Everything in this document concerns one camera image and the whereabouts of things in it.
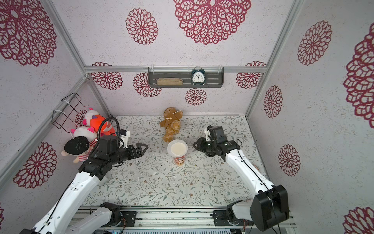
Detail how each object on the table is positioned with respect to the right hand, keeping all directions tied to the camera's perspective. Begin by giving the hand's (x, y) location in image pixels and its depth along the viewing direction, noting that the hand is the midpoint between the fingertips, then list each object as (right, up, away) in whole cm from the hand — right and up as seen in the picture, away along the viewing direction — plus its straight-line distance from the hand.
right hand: (195, 144), depth 80 cm
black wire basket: (-68, +16, -4) cm, 70 cm away
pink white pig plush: (-63, +7, +5) cm, 64 cm away
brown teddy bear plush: (-15, +12, +17) cm, 25 cm away
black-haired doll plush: (-61, -1, -4) cm, 61 cm away
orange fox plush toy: (-61, +13, +9) cm, 63 cm away
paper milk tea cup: (-9, -11, +6) cm, 16 cm away
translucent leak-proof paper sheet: (-10, -3, +3) cm, 11 cm away
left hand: (-28, -2, -5) cm, 28 cm away
